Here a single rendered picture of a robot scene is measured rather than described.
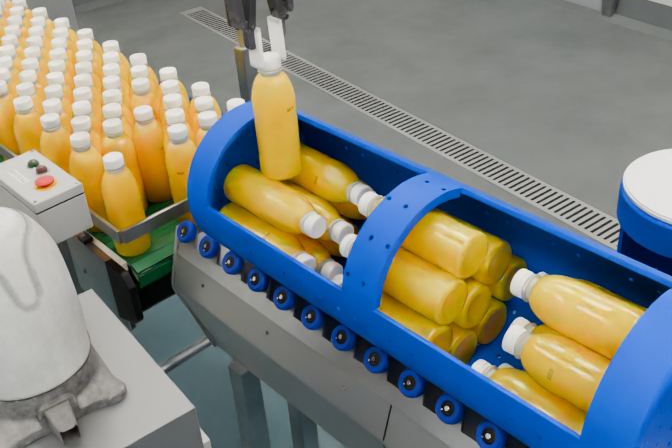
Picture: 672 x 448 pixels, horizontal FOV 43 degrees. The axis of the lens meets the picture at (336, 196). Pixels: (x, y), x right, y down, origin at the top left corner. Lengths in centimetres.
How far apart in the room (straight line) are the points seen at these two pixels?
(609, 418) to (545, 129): 304
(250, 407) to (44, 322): 89
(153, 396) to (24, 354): 18
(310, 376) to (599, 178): 237
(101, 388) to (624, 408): 66
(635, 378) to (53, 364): 70
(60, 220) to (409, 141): 246
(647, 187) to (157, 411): 97
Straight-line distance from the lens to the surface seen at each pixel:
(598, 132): 401
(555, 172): 368
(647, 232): 161
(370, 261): 120
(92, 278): 190
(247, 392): 188
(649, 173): 170
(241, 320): 160
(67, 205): 165
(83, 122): 184
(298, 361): 150
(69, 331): 114
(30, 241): 110
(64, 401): 117
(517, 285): 116
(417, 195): 123
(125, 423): 116
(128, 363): 125
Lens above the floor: 190
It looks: 33 degrees down
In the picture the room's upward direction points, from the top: 5 degrees counter-clockwise
